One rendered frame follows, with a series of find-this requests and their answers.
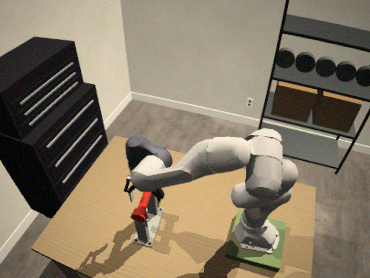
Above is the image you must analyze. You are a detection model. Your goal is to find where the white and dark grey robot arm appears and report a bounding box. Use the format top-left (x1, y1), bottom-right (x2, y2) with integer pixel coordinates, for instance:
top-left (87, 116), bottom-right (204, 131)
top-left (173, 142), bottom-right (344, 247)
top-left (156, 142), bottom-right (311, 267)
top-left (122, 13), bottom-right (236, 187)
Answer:
top-left (125, 128), bottom-right (298, 254)

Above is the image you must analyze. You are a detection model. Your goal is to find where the red dumbbell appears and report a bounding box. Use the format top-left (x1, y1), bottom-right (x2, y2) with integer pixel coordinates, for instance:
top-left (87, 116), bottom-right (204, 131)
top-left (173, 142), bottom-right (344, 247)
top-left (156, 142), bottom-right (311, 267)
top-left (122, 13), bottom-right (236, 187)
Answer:
top-left (131, 192), bottom-right (152, 222)

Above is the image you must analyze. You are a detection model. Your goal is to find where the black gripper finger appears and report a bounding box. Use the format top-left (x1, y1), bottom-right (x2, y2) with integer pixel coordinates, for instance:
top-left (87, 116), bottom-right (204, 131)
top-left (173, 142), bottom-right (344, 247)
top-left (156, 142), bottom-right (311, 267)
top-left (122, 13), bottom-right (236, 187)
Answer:
top-left (151, 188), bottom-right (165, 208)
top-left (124, 175), bottom-right (135, 202)

